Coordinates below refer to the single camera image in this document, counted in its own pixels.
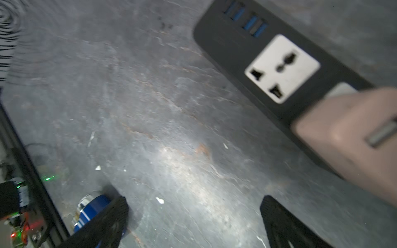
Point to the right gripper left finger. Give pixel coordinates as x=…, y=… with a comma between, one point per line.
x=102, y=226

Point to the black power strip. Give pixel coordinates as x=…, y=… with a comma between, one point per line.
x=281, y=70

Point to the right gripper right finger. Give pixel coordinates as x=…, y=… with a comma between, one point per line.
x=284, y=230

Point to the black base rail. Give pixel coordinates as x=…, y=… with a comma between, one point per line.
x=27, y=212

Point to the pink usb charger adapter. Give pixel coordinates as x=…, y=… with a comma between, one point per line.
x=355, y=132

